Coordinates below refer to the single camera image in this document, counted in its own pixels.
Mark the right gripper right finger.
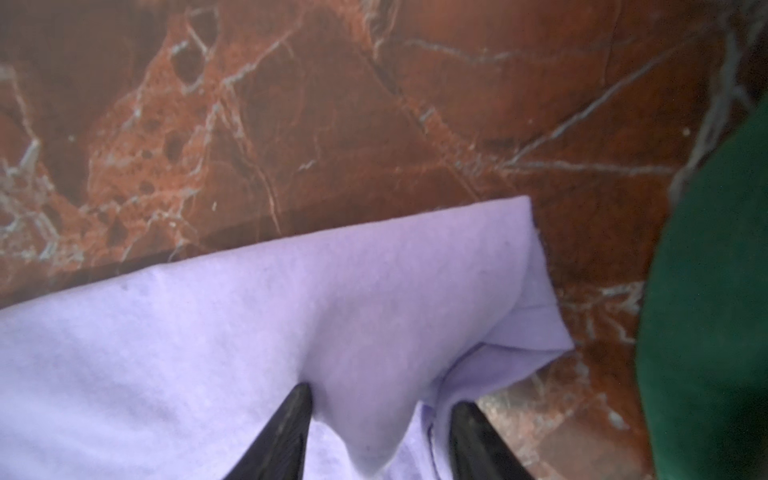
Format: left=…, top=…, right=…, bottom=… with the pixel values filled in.
left=449, top=402, right=534, bottom=480

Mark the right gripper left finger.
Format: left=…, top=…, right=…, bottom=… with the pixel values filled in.
left=224, top=383, right=313, bottom=480

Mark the green t-shirt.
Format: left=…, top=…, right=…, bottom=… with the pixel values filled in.
left=635, top=103, right=767, bottom=479

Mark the purple t-shirt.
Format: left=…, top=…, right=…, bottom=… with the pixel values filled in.
left=1, top=196, right=573, bottom=479

